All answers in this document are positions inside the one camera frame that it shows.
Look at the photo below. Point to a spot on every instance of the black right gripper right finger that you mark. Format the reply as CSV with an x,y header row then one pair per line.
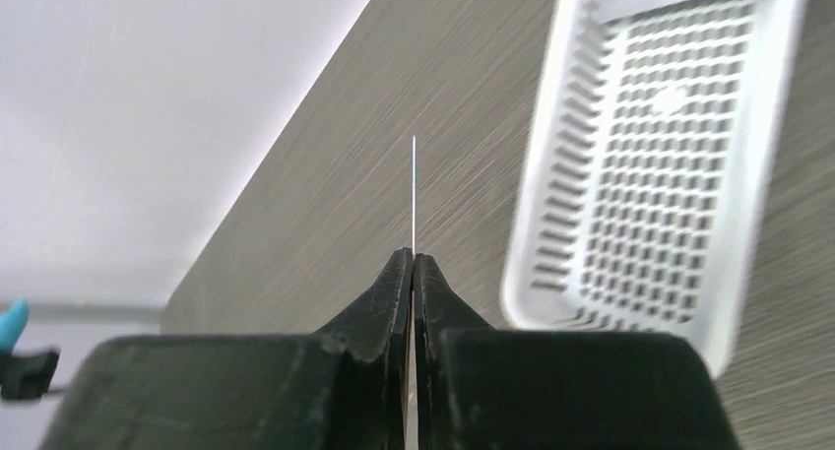
x,y
479,387

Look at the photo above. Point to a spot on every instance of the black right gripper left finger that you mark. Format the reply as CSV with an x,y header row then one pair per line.
x,y
343,386

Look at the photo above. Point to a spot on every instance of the white perforated plastic basket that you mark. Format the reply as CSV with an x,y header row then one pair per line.
x,y
647,169

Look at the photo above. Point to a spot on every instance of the blue microphone on black stand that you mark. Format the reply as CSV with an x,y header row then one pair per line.
x,y
24,377

